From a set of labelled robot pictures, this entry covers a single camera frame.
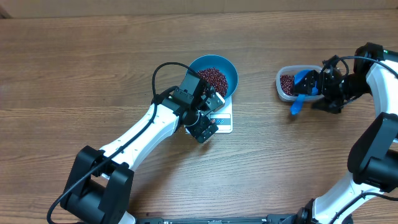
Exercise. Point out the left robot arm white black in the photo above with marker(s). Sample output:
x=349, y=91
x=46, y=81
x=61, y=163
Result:
x=100, y=181

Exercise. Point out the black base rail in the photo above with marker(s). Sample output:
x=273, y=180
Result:
x=269, y=219

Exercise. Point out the blue plastic measuring scoop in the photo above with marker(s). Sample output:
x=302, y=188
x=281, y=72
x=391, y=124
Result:
x=305, y=85

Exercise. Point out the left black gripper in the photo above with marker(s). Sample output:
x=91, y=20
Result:
x=196, y=131

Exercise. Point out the white digital kitchen scale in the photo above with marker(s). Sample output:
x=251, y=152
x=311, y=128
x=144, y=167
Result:
x=223, y=118

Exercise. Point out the clear plastic bean container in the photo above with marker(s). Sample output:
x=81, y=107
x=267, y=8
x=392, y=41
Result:
x=291, y=70

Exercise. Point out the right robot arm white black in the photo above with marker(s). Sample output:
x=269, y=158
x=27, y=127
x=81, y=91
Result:
x=372, y=165

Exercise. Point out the red beans in bowl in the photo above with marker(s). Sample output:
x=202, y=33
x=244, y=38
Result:
x=216, y=79

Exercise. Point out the blue metal bowl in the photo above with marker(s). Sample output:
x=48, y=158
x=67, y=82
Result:
x=223, y=65

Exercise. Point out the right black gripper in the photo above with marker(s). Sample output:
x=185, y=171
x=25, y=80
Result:
x=336, y=106

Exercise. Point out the red adzuki beans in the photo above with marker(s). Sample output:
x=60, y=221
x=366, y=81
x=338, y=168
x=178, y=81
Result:
x=287, y=84

